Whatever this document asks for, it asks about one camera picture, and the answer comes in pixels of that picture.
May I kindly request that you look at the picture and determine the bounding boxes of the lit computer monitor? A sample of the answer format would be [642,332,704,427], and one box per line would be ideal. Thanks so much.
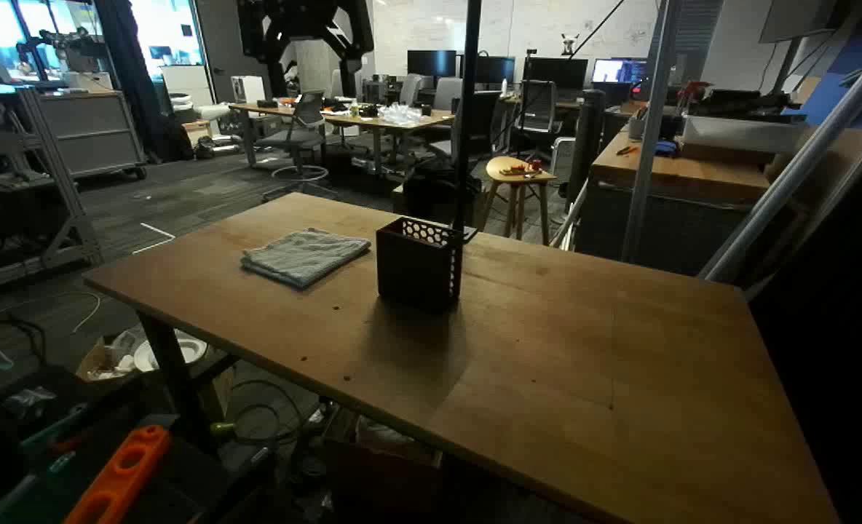
[589,56,653,89]

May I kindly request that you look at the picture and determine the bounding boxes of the grey office chair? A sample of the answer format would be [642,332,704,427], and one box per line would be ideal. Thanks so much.
[281,89,336,188]

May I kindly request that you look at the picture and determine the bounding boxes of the thin silver slanted pole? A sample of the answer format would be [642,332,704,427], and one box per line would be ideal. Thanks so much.
[739,102,862,299]

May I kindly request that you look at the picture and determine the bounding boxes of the wide dark computer monitor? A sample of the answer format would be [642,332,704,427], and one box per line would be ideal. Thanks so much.
[521,56,592,97]

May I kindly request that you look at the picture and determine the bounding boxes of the grey drawer cabinet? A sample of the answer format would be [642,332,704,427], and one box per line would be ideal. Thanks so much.
[33,86,151,184]

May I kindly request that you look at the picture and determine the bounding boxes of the silver upright metal pole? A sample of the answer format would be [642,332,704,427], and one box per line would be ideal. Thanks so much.
[621,0,680,264]

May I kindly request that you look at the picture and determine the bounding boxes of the round wooden stool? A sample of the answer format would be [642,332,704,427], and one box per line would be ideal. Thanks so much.
[482,153,560,248]

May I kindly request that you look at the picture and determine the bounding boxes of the coiled floor cable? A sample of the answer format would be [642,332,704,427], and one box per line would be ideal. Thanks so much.
[220,375,310,450]

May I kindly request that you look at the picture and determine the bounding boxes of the white tray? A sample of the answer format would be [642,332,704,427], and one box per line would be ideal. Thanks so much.
[680,111,809,161]

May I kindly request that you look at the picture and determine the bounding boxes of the small open cardboard box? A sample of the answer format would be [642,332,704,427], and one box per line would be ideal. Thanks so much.
[70,329,150,388]

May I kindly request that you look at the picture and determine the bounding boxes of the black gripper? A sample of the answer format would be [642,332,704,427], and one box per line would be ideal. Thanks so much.
[234,0,377,99]

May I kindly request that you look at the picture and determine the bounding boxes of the white bucket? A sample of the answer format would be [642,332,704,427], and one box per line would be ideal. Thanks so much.
[132,329,212,377]

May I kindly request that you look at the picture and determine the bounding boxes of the wooden office desk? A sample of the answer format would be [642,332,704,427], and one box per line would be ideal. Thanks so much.
[317,102,460,184]

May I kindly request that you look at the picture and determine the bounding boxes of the black perforated box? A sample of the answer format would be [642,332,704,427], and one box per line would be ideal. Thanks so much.
[372,216,466,318]

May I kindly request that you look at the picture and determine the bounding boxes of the grey metal shelf rack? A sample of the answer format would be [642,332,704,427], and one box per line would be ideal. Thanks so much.
[0,81,106,299]

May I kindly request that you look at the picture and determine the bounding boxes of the white terry towel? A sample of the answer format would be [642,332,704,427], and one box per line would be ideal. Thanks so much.
[238,228,372,292]

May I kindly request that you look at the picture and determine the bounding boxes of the black vertical stand pole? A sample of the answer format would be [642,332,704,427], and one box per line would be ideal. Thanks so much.
[450,0,487,248]

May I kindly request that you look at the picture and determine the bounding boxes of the large brown cardboard box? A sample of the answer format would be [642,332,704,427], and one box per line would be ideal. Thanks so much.
[320,417,452,524]

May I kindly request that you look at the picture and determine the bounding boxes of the thick silver slanted pole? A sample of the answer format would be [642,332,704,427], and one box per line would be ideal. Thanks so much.
[697,27,862,286]

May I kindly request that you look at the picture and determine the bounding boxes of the black office chair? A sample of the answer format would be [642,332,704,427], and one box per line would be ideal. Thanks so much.
[515,75,563,153]

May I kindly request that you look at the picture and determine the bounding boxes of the wooden top workbench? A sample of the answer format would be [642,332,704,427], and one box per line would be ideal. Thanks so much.
[575,121,815,280]

